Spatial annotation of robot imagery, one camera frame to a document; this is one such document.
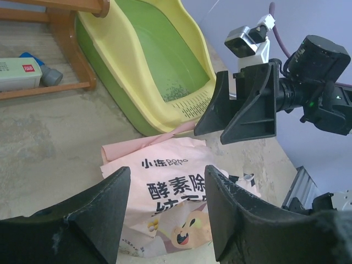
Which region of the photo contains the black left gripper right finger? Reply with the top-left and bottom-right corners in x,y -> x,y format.
205,165 -> 351,263

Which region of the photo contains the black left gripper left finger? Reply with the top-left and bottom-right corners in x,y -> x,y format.
1,167 -> 130,263

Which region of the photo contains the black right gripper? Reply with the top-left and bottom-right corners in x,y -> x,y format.
194,59 -> 287,146

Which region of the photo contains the pink cat litter bag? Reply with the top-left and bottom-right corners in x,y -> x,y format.
99,122 -> 262,259

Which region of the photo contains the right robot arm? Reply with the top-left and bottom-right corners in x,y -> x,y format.
194,35 -> 351,145

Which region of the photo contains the yellow green litter box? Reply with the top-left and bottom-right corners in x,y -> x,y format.
76,1 -> 216,136

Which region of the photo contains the white rectangular box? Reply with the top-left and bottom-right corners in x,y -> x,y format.
0,58 -> 42,92

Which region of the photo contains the blue grey bottle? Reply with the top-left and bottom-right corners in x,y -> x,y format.
19,52 -> 63,86

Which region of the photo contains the wooden shelf rack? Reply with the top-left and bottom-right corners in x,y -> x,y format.
1,0 -> 110,100

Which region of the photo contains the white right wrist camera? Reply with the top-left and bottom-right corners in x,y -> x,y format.
224,14 -> 275,71

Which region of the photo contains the aluminium rail right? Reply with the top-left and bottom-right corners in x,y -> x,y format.
282,166 -> 322,215

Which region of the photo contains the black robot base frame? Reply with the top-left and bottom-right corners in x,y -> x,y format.
282,190 -> 351,216

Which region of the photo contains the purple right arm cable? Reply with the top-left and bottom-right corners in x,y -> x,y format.
268,2 -> 352,89

